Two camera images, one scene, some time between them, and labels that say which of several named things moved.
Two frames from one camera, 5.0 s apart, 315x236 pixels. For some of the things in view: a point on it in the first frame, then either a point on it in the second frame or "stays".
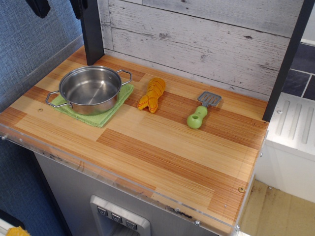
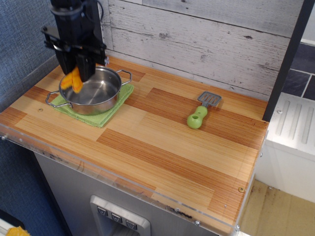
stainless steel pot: (90, 90) stays
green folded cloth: (100, 119) stays
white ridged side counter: (293, 127) stays
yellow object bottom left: (18, 231) stays
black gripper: (41, 7) to (77, 27)
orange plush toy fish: (156, 87) to (72, 79)
